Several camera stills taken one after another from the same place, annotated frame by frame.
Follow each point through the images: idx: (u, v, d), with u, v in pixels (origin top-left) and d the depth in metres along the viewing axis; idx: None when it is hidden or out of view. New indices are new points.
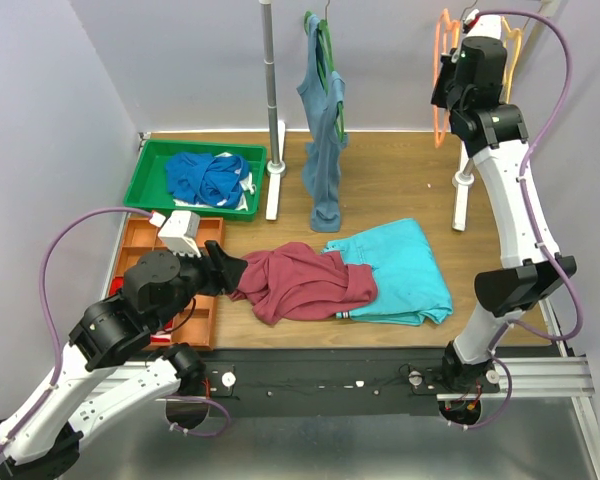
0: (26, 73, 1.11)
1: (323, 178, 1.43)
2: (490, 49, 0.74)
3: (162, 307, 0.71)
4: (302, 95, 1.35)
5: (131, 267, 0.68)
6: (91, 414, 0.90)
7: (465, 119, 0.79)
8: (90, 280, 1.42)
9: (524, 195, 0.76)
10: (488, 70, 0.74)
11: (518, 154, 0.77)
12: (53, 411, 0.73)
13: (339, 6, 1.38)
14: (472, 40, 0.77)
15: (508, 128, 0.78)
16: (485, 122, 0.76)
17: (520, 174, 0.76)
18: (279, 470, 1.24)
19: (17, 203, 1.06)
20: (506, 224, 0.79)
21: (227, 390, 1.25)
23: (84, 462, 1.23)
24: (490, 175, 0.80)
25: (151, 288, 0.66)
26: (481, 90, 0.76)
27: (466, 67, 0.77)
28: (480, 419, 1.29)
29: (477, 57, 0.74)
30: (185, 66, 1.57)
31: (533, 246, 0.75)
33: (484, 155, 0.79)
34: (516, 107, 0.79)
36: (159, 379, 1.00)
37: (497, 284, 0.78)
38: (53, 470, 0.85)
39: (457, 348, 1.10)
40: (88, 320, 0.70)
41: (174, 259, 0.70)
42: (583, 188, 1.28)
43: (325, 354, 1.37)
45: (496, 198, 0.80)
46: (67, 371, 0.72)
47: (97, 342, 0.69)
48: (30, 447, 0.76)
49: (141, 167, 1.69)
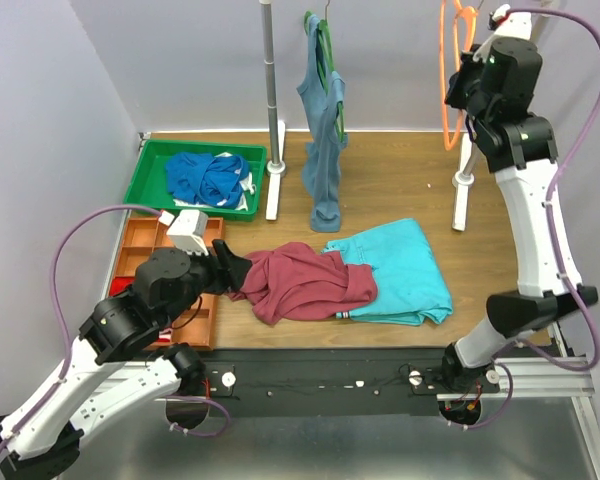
0: (26, 73, 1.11)
1: (324, 178, 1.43)
2: (524, 56, 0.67)
3: (171, 303, 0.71)
4: (302, 95, 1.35)
5: (143, 262, 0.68)
6: (91, 413, 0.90)
7: (490, 132, 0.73)
8: (90, 280, 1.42)
9: (550, 221, 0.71)
10: (520, 79, 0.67)
11: (546, 177, 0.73)
12: (59, 406, 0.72)
13: (339, 7, 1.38)
14: (502, 42, 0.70)
15: (536, 146, 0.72)
16: (512, 139, 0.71)
17: (546, 199, 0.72)
18: (279, 470, 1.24)
19: (16, 203, 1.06)
20: (527, 249, 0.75)
21: (227, 390, 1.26)
23: (84, 462, 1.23)
24: (514, 197, 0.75)
25: (162, 284, 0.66)
26: (509, 100, 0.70)
27: (495, 74, 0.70)
28: (480, 419, 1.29)
29: (508, 64, 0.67)
30: (185, 66, 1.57)
31: (554, 276, 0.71)
33: (509, 175, 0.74)
34: (545, 121, 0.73)
36: (161, 378, 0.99)
37: (516, 312, 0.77)
38: (54, 468, 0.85)
39: (458, 350, 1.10)
40: (99, 314, 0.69)
41: (184, 256, 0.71)
42: (582, 189, 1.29)
43: (325, 354, 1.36)
45: (519, 222, 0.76)
46: (75, 366, 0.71)
47: (107, 337, 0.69)
48: (35, 441, 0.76)
49: (141, 167, 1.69)
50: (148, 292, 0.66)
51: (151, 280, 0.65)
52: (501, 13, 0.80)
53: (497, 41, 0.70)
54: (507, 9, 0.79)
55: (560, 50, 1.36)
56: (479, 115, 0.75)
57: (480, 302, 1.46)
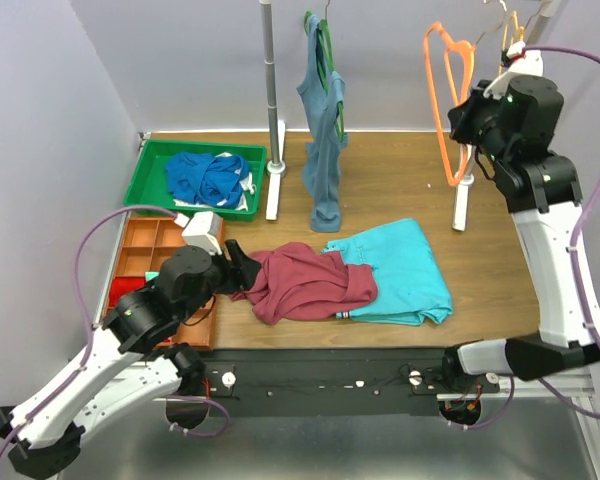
0: (27, 74, 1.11)
1: (324, 178, 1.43)
2: (543, 96, 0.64)
3: (191, 299, 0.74)
4: (302, 95, 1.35)
5: (168, 259, 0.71)
6: (92, 410, 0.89)
7: (510, 172, 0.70)
8: (90, 279, 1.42)
9: (574, 267, 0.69)
10: (540, 119, 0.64)
11: (570, 221, 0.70)
12: (78, 392, 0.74)
13: (339, 7, 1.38)
14: (520, 81, 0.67)
15: (558, 187, 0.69)
16: (533, 181, 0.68)
17: (571, 244, 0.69)
18: (279, 470, 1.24)
19: (17, 203, 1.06)
20: (549, 295, 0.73)
21: (227, 390, 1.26)
23: (84, 463, 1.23)
24: (534, 239, 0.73)
25: (185, 279, 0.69)
26: (530, 140, 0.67)
27: (513, 113, 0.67)
28: (480, 420, 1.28)
29: (528, 105, 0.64)
30: (185, 66, 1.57)
31: (580, 325, 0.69)
33: (530, 217, 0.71)
34: (567, 161, 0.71)
36: (161, 377, 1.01)
37: (537, 361, 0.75)
38: (51, 468, 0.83)
39: (461, 356, 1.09)
40: (123, 305, 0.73)
41: (206, 254, 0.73)
42: (581, 189, 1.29)
43: (326, 354, 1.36)
45: (539, 265, 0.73)
46: (96, 354, 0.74)
47: (130, 328, 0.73)
48: (48, 430, 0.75)
49: (141, 167, 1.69)
50: (172, 286, 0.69)
51: (176, 275, 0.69)
52: (516, 50, 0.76)
53: (515, 80, 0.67)
54: (523, 46, 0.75)
55: (560, 50, 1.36)
56: (497, 155, 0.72)
57: (481, 302, 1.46)
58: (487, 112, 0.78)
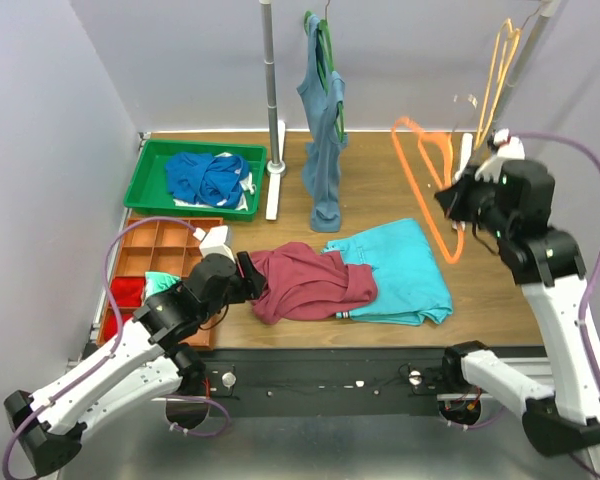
0: (27, 74, 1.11)
1: (324, 178, 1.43)
2: (537, 177, 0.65)
3: (214, 302, 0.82)
4: (302, 95, 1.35)
5: (198, 263, 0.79)
6: (94, 408, 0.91)
7: (513, 248, 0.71)
8: (90, 279, 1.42)
9: (586, 343, 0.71)
10: (536, 199, 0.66)
11: (575, 294, 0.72)
12: (104, 379, 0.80)
13: (339, 6, 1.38)
14: (512, 163, 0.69)
15: (562, 260, 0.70)
16: (537, 256, 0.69)
17: (579, 317, 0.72)
18: (279, 470, 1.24)
19: (16, 202, 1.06)
20: (563, 368, 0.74)
21: (227, 390, 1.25)
23: (83, 466, 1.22)
24: (542, 312, 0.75)
25: (214, 281, 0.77)
26: (528, 218, 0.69)
27: (510, 193, 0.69)
28: (480, 419, 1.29)
29: (522, 187, 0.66)
30: (185, 66, 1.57)
31: (597, 400, 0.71)
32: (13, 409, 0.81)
33: (537, 290, 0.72)
34: (568, 234, 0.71)
36: (162, 374, 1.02)
37: (554, 434, 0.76)
38: (52, 463, 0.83)
39: (466, 367, 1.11)
40: (156, 302, 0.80)
41: (231, 261, 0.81)
42: (582, 190, 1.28)
43: (326, 354, 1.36)
45: (552, 339, 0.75)
46: (125, 344, 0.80)
47: (158, 323, 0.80)
48: (68, 414, 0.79)
49: (141, 167, 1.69)
50: (203, 287, 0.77)
51: (208, 277, 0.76)
52: (501, 137, 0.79)
53: (508, 162, 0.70)
54: (507, 132, 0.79)
55: (560, 50, 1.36)
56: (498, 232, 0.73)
57: (480, 302, 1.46)
58: (479, 192, 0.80)
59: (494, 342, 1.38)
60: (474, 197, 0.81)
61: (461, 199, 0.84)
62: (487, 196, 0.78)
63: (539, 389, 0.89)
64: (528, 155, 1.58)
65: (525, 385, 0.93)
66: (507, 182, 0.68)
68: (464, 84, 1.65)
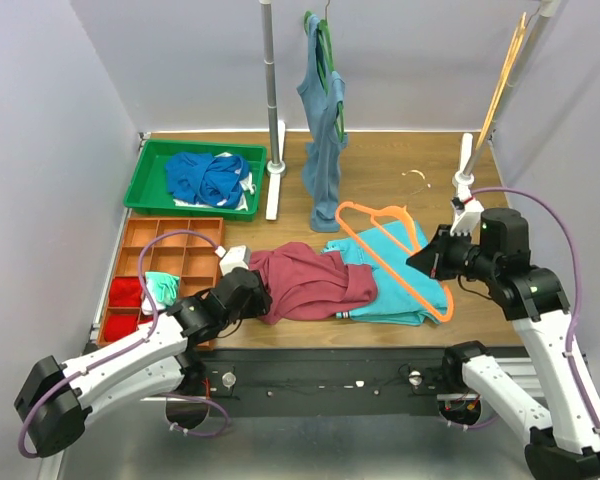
0: (27, 74, 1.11)
1: (324, 178, 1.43)
2: (512, 221, 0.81)
3: (235, 311, 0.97)
4: (302, 95, 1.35)
5: (228, 274, 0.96)
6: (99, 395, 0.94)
7: (501, 286, 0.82)
8: (90, 279, 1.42)
9: (574, 372, 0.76)
10: (515, 239, 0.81)
11: (561, 328, 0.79)
12: (138, 359, 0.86)
13: (340, 6, 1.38)
14: (490, 211, 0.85)
15: (546, 295, 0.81)
16: (522, 292, 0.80)
17: (566, 349, 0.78)
18: (279, 470, 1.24)
19: (16, 202, 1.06)
20: (556, 400, 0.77)
21: (227, 390, 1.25)
23: (83, 462, 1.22)
24: (533, 346, 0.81)
25: (241, 290, 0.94)
26: (510, 257, 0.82)
27: (491, 236, 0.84)
28: (480, 420, 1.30)
29: (501, 228, 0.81)
30: (185, 66, 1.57)
31: (590, 430, 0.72)
32: (43, 372, 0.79)
33: (525, 326, 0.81)
34: (551, 274, 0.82)
36: (166, 370, 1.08)
37: (553, 468, 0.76)
38: (55, 442, 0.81)
39: (469, 372, 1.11)
40: (188, 302, 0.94)
41: (253, 277, 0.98)
42: (582, 190, 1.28)
43: (326, 354, 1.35)
45: (543, 373, 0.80)
46: (160, 332, 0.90)
47: (187, 322, 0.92)
48: (98, 386, 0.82)
49: (141, 167, 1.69)
50: (231, 294, 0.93)
51: (236, 285, 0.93)
52: (465, 196, 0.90)
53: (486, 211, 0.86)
54: (470, 194, 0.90)
55: (560, 50, 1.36)
56: (486, 274, 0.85)
57: (480, 302, 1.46)
58: (458, 247, 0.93)
59: (494, 342, 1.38)
60: (455, 250, 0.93)
61: (444, 256, 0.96)
62: (468, 250, 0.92)
63: (542, 416, 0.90)
64: (528, 154, 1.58)
65: (528, 408, 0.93)
66: (489, 227, 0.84)
68: (464, 84, 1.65)
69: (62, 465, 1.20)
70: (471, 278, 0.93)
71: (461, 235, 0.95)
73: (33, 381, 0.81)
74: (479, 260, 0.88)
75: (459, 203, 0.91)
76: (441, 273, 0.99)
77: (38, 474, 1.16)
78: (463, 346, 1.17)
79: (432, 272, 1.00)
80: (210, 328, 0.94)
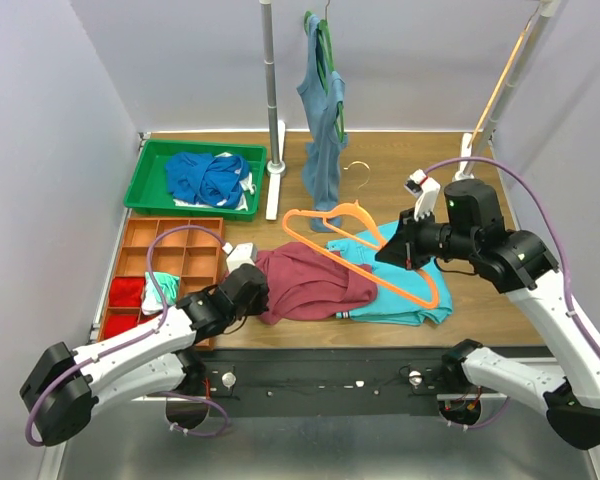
0: (27, 75, 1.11)
1: (324, 178, 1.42)
2: (477, 192, 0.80)
3: (241, 307, 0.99)
4: (302, 95, 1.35)
5: (236, 271, 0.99)
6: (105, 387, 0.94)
7: (489, 261, 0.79)
8: (90, 279, 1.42)
9: (582, 330, 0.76)
10: (485, 209, 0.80)
11: (557, 287, 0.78)
12: (147, 349, 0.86)
13: (340, 6, 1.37)
14: (452, 186, 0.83)
15: (535, 260, 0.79)
16: (513, 263, 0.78)
17: (569, 308, 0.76)
18: (279, 470, 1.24)
19: (17, 203, 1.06)
20: (572, 361, 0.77)
21: (227, 390, 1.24)
23: (83, 461, 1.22)
24: (535, 313, 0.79)
25: (249, 286, 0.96)
26: (486, 228, 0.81)
27: (461, 212, 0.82)
28: (480, 420, 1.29)
29: (470, 202, 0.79)
30: (185, 66, 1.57)
31: None
32: (55, 359, 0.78)
33: (523, 295, 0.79)
34: (532, 234, 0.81)
36: (168, 367, 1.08)
37: (581, 427, 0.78)
38: (62, 431, 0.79)
39: (467, 368, 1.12)
40: (197, 296, 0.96)
41: (261, 274, 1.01)
42: (582, 190, 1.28)
43: (326, 354, 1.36)
45: (552, 337, 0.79)
46: (169, 323, 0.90)
47: (194, 315, 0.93)
48: (108, 375, 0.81)
49: (141, 167, 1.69)
50: (239, 290, 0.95)
51: (244, 282, 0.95)
52: (419, 177, 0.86)
53: (447, 187, 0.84)
54: (424, 175, 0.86)
55: (561, 50, 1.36)
56: (468, 252, 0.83)
57: (480, 302, 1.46)
58: (426, 229, 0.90)
59: (494, 343, 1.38)
60: (425, 234, 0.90)
61: (415, 242, 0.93)
62: (438, 230, 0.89)
63: (550, 380, 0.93)
64: (528, 154, 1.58)
65: (535, 378, 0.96)
66: (456, 204, 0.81)
68: (464, 84, 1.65)
69: (62, 464, 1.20)
70: (447, 258, 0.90)
71: (426, 217, 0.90)
73: (43, 368, 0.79)
74: (454, 239, 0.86)
75: (416, 186, 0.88)
76: (417, 261, 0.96)
77: (38, 474, 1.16)
78: (458, 348, 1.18)
79: (408, 262, 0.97)
80: (216, 324, 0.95)
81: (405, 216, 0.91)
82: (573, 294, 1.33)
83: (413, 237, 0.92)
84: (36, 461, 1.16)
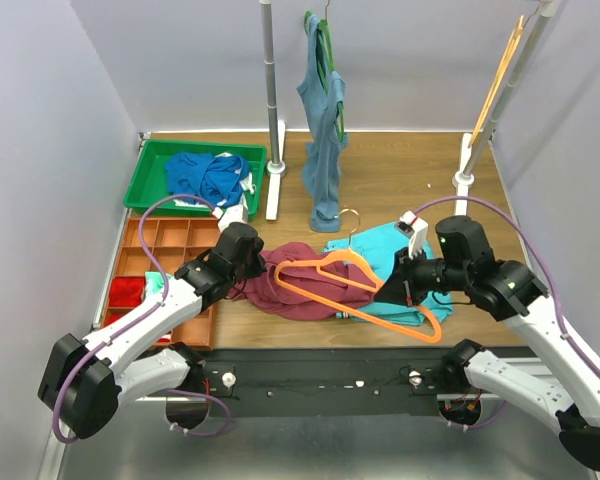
0: (27, 75, 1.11)
1: (324, 178, 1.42)
2: (467, 228, 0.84)
3: (239, 264, 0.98)
4: (302, 95, 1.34)
5: (225, 230, 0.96)
6: (123, 376, 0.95)
7: (482, 292, 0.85)
8: (90, 279, 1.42)
9: (578, 351, 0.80)
10: (476, 243, 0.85)
11: (549, 311, 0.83)
12: (158, 323, 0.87)
13: (340, 6, 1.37)
14: (443, 223, 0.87)
15: (525, 288, 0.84)
16: (504, 293, 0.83)
17: (563, 331, 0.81)
18: (279, 469, 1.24)
19: (17, 203, 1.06)
20: (573, 383, 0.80)
21: (227, 390, 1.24)
23: (84, 461, 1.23)
24: (533, 339, 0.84)
25: (243, 242, 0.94)
26: (477, 261, 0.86)
27: (453, 247, 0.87)
28: (480, 420, 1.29)
29: (461, 239, 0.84)
30: (185, 66, 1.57)
31: None
32: (66, 350, 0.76)
33: (519, 323, 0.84)
34: (521, 264, 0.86)
36: (174, 361, 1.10)
37: None
38: (92, 422, 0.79)
39: (471, 370, 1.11)
40: (194, 264, 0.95)
41: (252, 228, 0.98)
42: (582, 190, 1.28)
43: (325, 354, 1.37)
45: (552, 361, 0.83)
46: (173, 294, 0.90)
47: (197, 282, 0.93)
48: (125, 354, 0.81)
49: (141, 167, 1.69)
50: (233, 247, 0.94)
51: (236, 239, 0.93)
52: (410, 218, 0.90)
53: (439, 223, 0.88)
54: (413, 214, 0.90)
55: (561, 50, 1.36)
56: (462, 284, 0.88)
57: None
58: (422, 265, 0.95)
59: (493, 342, 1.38)
60: (421, 270, 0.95)
61: (413, 279, 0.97)
62: (433, 265, 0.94)
63: (561, 398, 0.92)
64: (529, 154, 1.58)
65: (544, 392, 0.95)
66: (447, 240, 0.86)
68: (464, 84, 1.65)
69: (62, 464, 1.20)
70: (446, 290, 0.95)
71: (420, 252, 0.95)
73: (55, 363, 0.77)
74: (450, 271, 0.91)
75: (407, 227, 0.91)
76: (417, 296, 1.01)
77: (38, 474, 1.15)
78: (458, 349, 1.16)
79: (408, 300, 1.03)
80: (220, 285, 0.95)
81: (399, 255, 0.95)
82: (575, 294, 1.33)
83: (408, 273, 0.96)
84: (36, 460, 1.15)
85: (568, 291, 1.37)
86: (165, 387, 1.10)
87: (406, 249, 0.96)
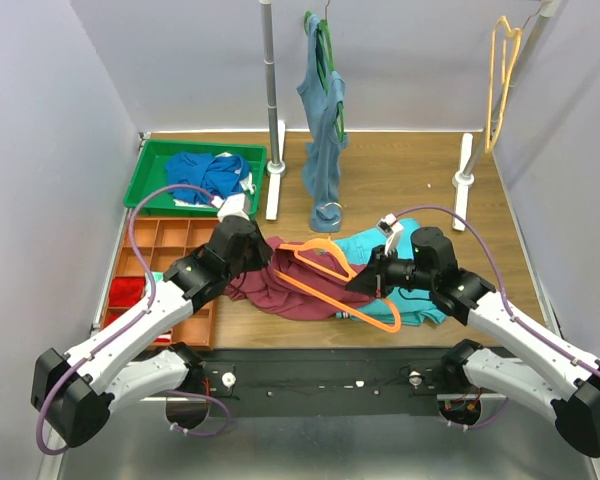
0: (26, 74, 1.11)
1: (324, 178, 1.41)
2: (438, 242, 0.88)
3: (234, 262, 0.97)
4: (302, 95, 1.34)
5: (218, 225, 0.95)
6: (118, 383, 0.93)
7: (443, 298, 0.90)
8: (90, 279, 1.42)
9: (528, 329, 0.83)
10: (445, 257, 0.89)
11: (497, 301, 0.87)
12: (142, 333, 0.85)
13: (340, 7, 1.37)
14: (417, 234, 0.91)
15: (475, 289, 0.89)
16: (459, 297, 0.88)
17: (510, 314, 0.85)
18: (279, 469, 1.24)
19: (17, 202, 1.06)
20: (533, 358, 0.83)
21: (227, 390, 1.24)
23: (84, 461, 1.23)
24: (488, 329, 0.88)
25: (236, 238, 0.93)
26: (443, 272, 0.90)
27: (423, 257, 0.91)
28: (480, 420, 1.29)
29: (430, 253, 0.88)
30: (185, 66, 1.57)
31: (570, 365, 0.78)
32: (49, 365, 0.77)
33: (476, 319, 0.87)
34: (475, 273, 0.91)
36: (171, 363, 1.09)
37: (583, 426, 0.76)
38: (81, 431, 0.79)
39: (470, 367, 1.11)
40: (185, 263, 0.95)
41: (247, 223, 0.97)
42: (583, 190, 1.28)
43: (326, 354, 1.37)
45: (511, 345, 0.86)
46: (160, 300, 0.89)
47: (188, 282, 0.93)
48: (108, 369, 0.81)
49: (141, 167, 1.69)
50: (226, 245, 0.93)
51: (230, 235, 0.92)
52: (391, 220, 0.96)
53: (413, 233, 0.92)
54: (394, 217, 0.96)
55: (561, 49, 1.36)
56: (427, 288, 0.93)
57: None
58: (393, 264, 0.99)
59: (493, 343, 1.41)
60: (392, 268, 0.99)
61: (385, 274, 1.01)
62: (404, 265, 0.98)
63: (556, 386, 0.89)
64: (529, 154, 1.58)
65: (539, 383, 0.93)
66: (419, 251, 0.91)
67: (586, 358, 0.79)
68: (464, 84, 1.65)
69: (62, 465, 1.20)
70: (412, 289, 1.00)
71: (393, 252, 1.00)
73: (40, 376, 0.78)
74: (418, 272, 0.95)
75: (387, 227, 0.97)
76: (385, 289, 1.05)
77: (38, 474, 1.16)
78: (458, 349, 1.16)
79: (378, 292, 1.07)
80: (213, 284, 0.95)
81: (376, 251, 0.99)
82: (575, 294, 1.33)
83: (381, 271, 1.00)
84: (36, 462, 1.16)
85: (568, 291, 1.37)
86: (163, 388, 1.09)
87: (383, 246, 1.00)
